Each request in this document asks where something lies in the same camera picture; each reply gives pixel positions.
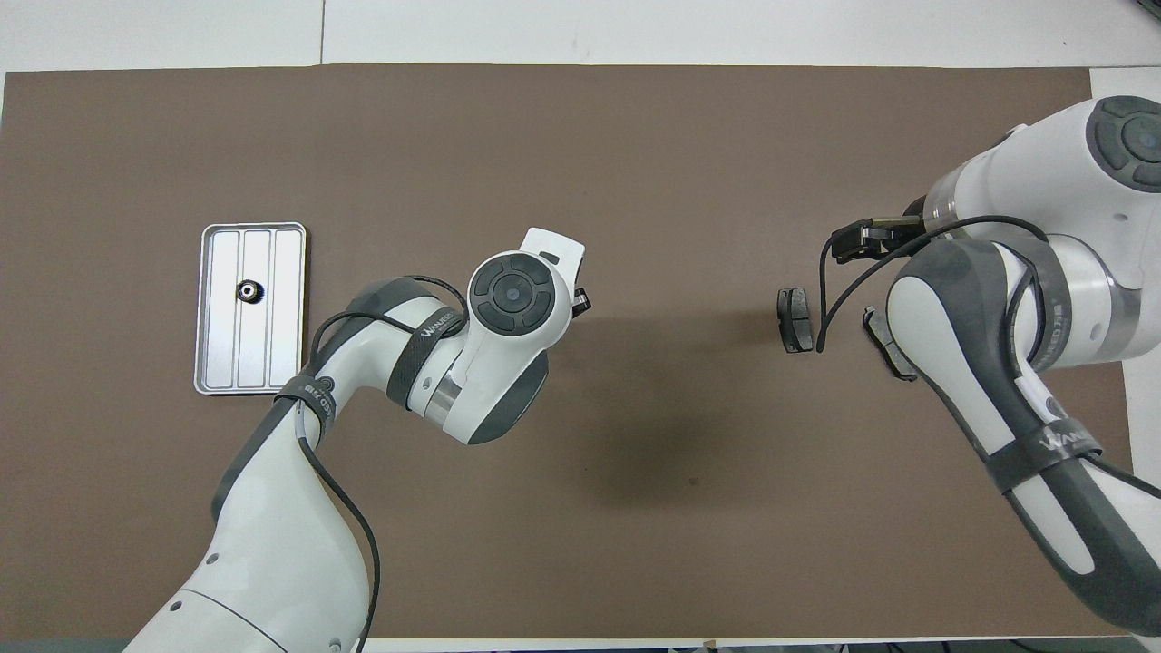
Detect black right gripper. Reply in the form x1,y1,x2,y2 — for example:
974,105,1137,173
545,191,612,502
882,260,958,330
831,216,926,266

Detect silver metal tray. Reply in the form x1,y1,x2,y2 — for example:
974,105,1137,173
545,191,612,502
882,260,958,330
193,222,307,396

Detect curved dark brake pad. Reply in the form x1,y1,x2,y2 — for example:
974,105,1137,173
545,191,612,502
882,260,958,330
862,307,917,382

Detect rectangular dark brake pad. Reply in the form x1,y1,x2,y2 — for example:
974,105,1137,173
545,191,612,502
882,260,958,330
777,288,815,355

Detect brown table mat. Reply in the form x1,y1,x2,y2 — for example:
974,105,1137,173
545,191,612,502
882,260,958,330
0,63,1135,640

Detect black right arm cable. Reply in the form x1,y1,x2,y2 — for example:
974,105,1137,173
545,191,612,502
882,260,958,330
815,214,1053,364

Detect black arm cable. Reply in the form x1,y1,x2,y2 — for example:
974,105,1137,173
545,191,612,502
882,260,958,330
815,214,1053,364
295,275,470,653

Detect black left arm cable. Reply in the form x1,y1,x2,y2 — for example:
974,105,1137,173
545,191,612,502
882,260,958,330
295,275,470,653

